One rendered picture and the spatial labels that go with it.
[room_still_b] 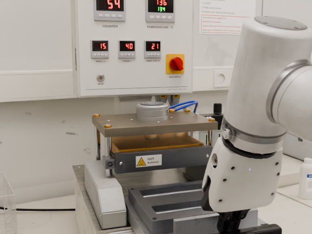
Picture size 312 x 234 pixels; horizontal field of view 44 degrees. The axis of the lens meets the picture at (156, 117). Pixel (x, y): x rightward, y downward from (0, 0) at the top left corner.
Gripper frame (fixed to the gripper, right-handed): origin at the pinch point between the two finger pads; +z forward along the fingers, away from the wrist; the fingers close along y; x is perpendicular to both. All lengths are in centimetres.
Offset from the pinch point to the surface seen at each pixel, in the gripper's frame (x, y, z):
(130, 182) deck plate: 40.1, -4.4, 22.9
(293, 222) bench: 33, 47, 40
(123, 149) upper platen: 30.9, -9.4, 5.9
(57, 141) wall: 83, -20, 36
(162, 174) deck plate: 43.3, 5.6, 24.1
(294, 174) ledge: 61, 69, 46
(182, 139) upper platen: 35.5, 6.4, 7.6
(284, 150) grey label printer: 86, 82, 51
